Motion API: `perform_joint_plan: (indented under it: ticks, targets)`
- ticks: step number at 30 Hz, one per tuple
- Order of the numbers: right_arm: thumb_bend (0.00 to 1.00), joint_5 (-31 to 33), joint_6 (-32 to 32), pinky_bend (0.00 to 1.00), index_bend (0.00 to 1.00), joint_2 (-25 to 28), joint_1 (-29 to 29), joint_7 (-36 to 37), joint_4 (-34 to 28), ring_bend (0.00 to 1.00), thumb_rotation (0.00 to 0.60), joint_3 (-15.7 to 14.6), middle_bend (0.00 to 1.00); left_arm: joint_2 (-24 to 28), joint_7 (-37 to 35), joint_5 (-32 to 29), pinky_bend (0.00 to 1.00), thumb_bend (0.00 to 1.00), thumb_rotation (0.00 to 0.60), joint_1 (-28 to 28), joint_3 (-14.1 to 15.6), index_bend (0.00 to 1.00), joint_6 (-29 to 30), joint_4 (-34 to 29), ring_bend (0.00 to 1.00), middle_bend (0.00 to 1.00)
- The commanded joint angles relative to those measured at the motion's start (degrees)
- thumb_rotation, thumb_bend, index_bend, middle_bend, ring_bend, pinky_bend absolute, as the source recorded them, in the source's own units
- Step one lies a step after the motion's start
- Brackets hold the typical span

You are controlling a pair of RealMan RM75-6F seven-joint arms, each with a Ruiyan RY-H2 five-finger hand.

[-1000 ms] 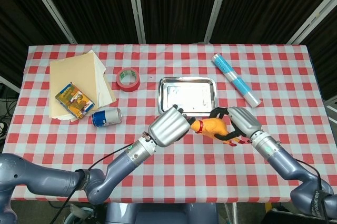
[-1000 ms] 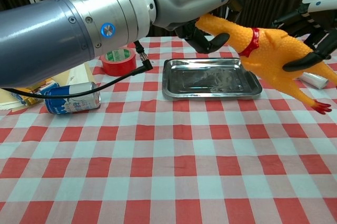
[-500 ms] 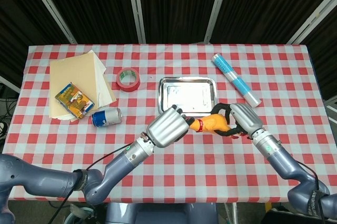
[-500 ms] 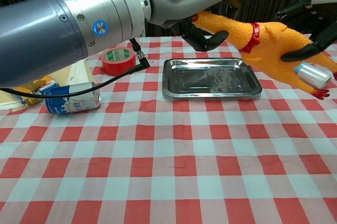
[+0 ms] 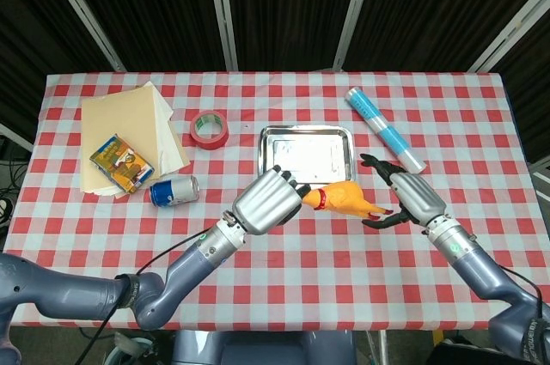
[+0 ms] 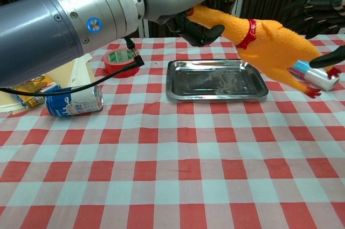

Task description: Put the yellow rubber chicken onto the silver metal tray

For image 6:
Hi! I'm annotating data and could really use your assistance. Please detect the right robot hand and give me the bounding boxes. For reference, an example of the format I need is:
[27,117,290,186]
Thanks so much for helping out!
[282,0,345,70]

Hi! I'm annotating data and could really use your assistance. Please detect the yellow rubber chicken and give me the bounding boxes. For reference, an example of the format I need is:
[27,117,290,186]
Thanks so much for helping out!
[187,4,342,98]

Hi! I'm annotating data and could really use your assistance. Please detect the stainless steel tray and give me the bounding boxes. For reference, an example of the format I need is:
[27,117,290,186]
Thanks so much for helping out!
[165,59,270,101]

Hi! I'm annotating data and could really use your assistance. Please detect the blue and white roll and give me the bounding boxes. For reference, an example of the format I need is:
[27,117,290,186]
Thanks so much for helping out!
[288,60,340,92]

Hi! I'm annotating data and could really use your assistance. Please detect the red tape roll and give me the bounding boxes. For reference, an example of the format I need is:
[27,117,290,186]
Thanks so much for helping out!
[103,49,140,79]

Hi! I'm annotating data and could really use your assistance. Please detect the white paper sheets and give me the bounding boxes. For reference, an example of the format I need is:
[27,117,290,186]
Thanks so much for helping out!
[69,53,93,88]

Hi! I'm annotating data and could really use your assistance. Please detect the beige paper stack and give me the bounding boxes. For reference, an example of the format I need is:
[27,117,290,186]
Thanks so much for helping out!
[0,59,96,114]

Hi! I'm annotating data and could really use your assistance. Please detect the blue and silver can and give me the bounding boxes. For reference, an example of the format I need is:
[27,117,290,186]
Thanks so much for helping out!
[44,85,104,118]

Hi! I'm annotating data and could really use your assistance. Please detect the colourful printed carton box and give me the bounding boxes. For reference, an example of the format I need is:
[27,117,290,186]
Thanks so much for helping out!
[10,74,63,109]

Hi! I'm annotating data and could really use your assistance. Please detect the red white checkered tablecloth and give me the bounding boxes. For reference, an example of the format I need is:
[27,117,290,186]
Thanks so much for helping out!
[0,36,345,229]

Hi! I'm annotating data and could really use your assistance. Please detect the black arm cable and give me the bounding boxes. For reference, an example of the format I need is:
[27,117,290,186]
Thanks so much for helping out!
[0,36,145,96]

